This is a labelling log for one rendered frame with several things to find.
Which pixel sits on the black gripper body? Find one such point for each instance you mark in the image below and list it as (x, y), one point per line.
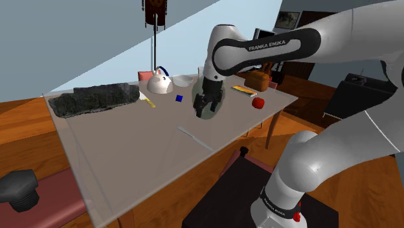
(212, 88)

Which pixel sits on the thin floor lamp pole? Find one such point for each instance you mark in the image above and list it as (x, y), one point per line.
(154, 47)

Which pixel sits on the dark wooden desk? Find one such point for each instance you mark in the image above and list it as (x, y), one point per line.
(300, 91)

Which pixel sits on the grey table with wooden legs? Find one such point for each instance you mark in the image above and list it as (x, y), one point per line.
(132, 148)

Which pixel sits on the red chair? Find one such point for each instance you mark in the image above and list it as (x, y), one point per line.
(144, 75)
(56, 202)

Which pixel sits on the blue cube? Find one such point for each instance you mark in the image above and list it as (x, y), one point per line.
(179, 98)

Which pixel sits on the grey knife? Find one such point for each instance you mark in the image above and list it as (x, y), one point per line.
(194, 138)

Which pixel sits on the orange and yellow flat box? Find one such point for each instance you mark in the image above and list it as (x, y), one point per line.
(244, 91)

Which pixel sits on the small black knob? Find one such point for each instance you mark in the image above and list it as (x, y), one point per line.
(244, 151)

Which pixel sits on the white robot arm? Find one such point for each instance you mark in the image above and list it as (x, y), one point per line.
(341, 148)

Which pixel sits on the dark robot stand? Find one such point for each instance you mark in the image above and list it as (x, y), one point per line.
(230, 199)

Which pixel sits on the large black hexagonal knob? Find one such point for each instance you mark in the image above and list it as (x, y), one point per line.
(19, 189)

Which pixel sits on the white bowl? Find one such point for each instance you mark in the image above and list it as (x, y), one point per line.
(182, 81)

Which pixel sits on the grey monitor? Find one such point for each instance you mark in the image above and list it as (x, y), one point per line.
(263, 33)

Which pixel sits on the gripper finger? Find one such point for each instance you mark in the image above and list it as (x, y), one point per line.
(199, 107)
(215, 104)

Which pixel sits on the dark red wall clock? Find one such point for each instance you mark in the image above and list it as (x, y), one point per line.
(155, 14)

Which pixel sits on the dark grey rough long slab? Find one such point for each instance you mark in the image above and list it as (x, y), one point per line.
(94, 99)

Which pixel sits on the red apple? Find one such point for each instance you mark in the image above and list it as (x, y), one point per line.
(258, 103)

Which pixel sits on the framed wall picture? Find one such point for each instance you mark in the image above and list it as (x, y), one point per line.
(286, 20)

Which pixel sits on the black armchair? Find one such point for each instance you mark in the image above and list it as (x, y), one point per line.
(353, 98)

